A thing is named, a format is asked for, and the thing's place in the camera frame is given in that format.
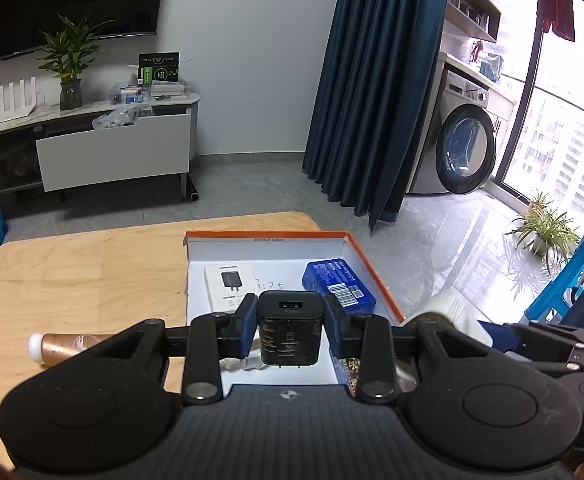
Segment white charger packaging box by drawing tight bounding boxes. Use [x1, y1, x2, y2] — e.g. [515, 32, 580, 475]
[204, 261, 259, 313]

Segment clear bag of small parts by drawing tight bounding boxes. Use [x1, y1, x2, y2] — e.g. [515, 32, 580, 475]
[92, 104, 153, 131]

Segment wall shelf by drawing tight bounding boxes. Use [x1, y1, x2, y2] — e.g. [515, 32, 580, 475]
[442, 0, 503, 43]

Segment blue playing card box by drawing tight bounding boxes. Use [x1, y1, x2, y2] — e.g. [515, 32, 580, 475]
[332, 355, 368, 396]

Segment black television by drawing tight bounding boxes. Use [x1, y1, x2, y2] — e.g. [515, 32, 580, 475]
[0, 0, 168, 71]

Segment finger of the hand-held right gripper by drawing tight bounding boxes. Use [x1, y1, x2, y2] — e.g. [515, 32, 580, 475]
[477, 322, 584, 357]

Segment blue tin box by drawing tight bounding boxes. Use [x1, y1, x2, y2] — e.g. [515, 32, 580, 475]
[302, 258, 377, 315]

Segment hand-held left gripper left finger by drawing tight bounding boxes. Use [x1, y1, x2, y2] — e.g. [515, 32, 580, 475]
[84, 294, 259, 407]

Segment brown cosmetic tube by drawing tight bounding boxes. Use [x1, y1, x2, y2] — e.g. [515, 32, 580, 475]
[27, 332, 118, 368]

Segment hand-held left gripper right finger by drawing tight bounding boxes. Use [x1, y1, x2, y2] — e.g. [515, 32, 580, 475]
[323, 294, 498, 406]

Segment dark blue curtain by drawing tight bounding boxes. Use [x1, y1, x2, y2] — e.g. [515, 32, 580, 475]
[302, 0, 453, 231]

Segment green spider plant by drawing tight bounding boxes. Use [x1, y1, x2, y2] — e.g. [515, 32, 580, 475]
[504, 189, 583, 273]

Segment low television cabinet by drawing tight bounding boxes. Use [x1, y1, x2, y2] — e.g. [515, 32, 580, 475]
[0, 91, 200, 201]

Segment plant in glass vase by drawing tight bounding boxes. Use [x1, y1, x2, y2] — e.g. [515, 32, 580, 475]
[37, 14, 115, 111]

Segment orange white cardboard box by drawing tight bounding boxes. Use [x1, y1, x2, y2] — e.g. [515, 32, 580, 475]
[182, 230, 407, 396]

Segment black green box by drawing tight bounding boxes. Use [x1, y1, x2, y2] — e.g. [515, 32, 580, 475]
[138, 51, 180, 86]

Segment hanging clothes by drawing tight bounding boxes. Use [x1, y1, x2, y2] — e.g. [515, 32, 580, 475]
[492, 0, 584, 78]

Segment silver washing machine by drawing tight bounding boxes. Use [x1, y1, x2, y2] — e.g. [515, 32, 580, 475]
[404, 69, 498, 196]

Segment white cabinet drawer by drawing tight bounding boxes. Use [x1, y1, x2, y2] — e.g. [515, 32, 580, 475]
[36, 112, 193, 193]

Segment white router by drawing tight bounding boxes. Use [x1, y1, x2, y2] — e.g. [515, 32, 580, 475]
[0, 76, 38, 125]

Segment black charger adapter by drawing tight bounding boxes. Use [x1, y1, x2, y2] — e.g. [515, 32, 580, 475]
[257, 291, 325, 368]

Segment clear plastic boxes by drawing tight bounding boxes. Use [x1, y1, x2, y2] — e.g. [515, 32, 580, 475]
[107, 80, 193, 106]

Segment blue plastic stool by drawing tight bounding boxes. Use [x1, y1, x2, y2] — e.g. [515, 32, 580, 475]
[524, 232, 584, 326]

